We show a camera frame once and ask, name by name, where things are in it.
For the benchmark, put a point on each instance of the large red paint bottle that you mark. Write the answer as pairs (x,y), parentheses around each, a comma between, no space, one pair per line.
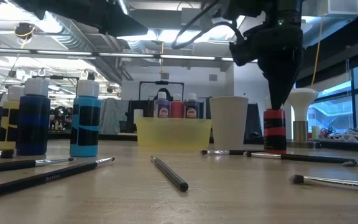
(176,109)

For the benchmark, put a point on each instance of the yellow translucent plastic bin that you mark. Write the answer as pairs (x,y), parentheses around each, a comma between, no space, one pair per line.
(172,133)

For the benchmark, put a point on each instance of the black aluminium table frame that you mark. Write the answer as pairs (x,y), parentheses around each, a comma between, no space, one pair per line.
(346,146)

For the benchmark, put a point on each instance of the large dark green paint bottle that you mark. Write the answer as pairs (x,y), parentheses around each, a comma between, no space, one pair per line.
(191,107)

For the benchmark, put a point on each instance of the small red paint bottle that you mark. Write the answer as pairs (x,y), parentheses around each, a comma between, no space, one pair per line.
(274,124)

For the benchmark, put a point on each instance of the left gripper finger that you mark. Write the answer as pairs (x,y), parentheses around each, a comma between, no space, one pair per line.
(126,28)

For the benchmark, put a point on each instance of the large purple paint bottle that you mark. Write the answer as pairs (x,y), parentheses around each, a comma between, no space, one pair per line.
(162,107)

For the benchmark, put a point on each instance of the small light blue paint bottle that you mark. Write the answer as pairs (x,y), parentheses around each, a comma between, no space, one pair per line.
(85,102)

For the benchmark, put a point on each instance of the long suspended light bar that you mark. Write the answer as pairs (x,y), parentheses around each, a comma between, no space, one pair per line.
(185,57)

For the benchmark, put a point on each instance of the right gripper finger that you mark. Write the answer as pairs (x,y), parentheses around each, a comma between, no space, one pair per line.
(278,84)

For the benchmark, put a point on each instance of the grey square wall vent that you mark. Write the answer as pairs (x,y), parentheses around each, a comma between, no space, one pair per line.
(212,77)
(164,75)

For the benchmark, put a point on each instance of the black trapezoid screen back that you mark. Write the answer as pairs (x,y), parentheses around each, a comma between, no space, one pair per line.
(254,121)

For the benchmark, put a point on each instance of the white mushroom lamp, metal base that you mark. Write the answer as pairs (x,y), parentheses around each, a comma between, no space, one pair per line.
(304,96)

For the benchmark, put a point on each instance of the paint bottles inside bin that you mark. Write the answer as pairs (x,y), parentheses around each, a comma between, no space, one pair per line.
(150,109)

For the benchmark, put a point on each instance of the black framed window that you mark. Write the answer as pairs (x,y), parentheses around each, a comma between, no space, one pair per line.
(334,112)

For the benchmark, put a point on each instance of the silver rectangular ceiling duct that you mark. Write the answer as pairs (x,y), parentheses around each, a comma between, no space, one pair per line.
(331,18)

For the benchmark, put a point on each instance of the small yellow black-labelled paint bottle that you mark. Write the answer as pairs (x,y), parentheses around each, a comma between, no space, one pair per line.
(7,105)

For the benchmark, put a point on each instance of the grey cloth cover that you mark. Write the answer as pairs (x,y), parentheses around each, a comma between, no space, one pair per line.
(113,115)

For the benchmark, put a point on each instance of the white cylindrical container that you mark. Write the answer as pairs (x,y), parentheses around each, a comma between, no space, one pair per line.
(138,113)

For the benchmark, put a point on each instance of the black partition panel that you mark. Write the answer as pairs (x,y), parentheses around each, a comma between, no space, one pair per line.
(205,110)

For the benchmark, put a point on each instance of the small dark blue paint bottle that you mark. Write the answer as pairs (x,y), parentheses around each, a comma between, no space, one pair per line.
(33,124)

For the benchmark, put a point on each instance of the ribbed beige paper cup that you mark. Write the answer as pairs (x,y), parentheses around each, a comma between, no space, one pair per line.
(228,124)

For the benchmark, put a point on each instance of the pale yellow small container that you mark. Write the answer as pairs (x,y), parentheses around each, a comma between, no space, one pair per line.
(315,133)

